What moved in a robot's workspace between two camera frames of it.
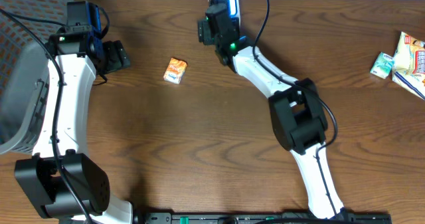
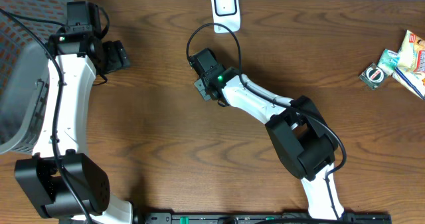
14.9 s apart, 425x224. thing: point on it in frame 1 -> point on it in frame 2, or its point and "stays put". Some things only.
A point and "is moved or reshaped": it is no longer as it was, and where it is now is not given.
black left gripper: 111,56 stays put
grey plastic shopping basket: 24,61 stays put
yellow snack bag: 409,64 is moved or reshaped
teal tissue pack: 382,66 is moved or reshaped
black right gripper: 202,34 -> 197,84
